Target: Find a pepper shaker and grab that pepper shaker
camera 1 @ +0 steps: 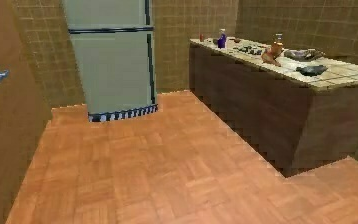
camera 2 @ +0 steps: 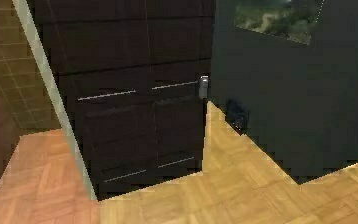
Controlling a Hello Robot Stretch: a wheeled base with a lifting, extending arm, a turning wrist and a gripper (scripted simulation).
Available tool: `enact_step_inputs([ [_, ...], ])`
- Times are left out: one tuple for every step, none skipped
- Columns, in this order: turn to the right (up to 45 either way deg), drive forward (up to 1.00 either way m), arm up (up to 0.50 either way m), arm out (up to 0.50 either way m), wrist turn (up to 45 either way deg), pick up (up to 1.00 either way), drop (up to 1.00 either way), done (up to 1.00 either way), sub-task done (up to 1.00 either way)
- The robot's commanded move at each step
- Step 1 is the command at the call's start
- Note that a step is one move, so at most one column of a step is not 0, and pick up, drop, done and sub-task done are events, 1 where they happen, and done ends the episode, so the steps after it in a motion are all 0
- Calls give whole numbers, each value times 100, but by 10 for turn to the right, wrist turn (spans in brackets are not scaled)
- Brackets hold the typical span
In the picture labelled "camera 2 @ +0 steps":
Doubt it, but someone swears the dark brown cabinet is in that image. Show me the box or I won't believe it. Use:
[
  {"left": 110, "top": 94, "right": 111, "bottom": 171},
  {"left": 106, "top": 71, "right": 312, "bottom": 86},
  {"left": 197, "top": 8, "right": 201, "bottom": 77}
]
[{"left": 26, "top": 0, "right": 217, "bottom": 202}]

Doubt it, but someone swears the grey door handle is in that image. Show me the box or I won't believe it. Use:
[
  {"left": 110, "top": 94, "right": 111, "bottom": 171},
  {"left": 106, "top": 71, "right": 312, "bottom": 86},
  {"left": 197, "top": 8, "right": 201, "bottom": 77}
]
[{"left": 198, "top": 75, "right": 210, "bottom": 100}]

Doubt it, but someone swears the window with green view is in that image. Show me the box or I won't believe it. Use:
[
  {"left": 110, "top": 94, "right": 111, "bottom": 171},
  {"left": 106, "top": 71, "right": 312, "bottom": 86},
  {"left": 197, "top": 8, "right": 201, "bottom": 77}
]
[{"left": 234, "top": 0, "right": 325, "bottom": 46}]

